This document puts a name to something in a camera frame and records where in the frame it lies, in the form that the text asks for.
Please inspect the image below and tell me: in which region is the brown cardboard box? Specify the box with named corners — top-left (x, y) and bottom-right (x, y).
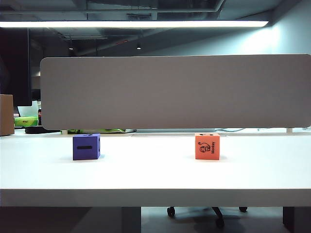
top-left (0, 94), bottom-right (15, 136)

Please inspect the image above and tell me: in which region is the black flat object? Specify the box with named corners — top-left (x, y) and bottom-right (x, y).
top-left (24, 126), bottom-right (61, 134)

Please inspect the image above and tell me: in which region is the dark table leg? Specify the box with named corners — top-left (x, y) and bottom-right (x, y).
top-left (282, 206), bottom-right (311, 233)

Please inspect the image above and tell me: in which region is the purple letter block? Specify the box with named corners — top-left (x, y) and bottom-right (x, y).
top-left (72, 133), bottom-right (102, 161)

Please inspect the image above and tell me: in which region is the dark monitor screen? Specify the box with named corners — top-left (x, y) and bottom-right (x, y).
top-left (0, 27), bottom-right (33, 107)

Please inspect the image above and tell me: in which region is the white tissue sheet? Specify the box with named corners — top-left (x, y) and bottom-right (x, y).
top-left (17, 100), bottom-right (42, 117)

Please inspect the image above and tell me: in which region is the grey fabric desk divider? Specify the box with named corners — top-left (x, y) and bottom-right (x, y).
top-left (39, 53), bottom-right (311, 131)

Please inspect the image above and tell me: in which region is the grey table leg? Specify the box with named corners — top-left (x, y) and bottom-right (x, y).
top-left (121, 206), bottom-right (142, 233)

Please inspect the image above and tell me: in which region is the green tissue box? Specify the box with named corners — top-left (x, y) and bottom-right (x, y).
top-left (14, 116), bottom-right (39, 127)

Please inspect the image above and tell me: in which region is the orange monkey letter block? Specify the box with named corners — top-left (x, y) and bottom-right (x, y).
top-left (195, 133), bottom-right (221, 160)

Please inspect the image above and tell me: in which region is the black office chair base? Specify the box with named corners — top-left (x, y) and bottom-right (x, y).
top-left (166, 206), bottom-right (248, 229)

